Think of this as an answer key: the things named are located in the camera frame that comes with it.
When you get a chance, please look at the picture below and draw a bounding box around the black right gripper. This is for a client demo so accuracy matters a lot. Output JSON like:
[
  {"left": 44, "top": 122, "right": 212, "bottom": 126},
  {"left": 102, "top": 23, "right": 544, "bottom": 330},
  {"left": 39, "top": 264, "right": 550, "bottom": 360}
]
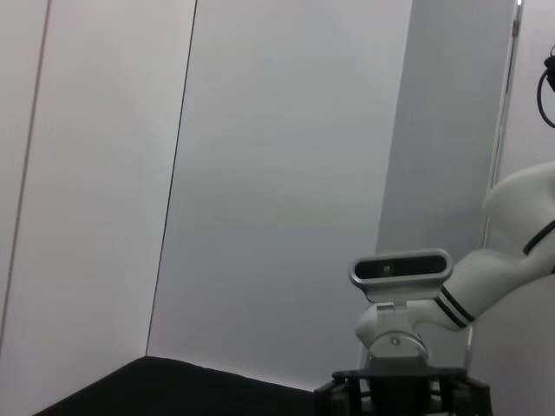
[{"left": 314, "top": 366, "right": 494, "bottom": 416}]

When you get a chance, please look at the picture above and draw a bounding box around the silver vertical metal frame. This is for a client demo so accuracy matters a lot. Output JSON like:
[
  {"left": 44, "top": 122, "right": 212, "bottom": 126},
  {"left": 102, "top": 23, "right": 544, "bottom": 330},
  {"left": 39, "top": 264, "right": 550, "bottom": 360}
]
[{"left": 480, "top": 0, "right": 526, "bottom": 252}]

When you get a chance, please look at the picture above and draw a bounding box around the black tablecloth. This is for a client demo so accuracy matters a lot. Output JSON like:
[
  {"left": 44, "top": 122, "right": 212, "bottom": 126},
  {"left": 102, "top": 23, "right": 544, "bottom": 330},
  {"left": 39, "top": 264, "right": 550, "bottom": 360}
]
[{"left": 32, "top": 355, "right": 317, "bottom": 416}]

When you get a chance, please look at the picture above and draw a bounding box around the black hanging cable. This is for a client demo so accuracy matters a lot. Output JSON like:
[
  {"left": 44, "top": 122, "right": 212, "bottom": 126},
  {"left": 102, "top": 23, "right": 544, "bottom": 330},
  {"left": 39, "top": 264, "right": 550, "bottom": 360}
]
[{"left": 536, "top": 42, "right": 555, "bottom": 129}]

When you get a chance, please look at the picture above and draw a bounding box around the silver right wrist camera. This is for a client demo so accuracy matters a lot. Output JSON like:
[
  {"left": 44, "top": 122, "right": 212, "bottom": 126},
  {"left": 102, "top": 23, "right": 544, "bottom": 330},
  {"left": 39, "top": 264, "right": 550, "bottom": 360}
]
[{"left": 349, "top": 248, "right": 454, "bottom": 303}]

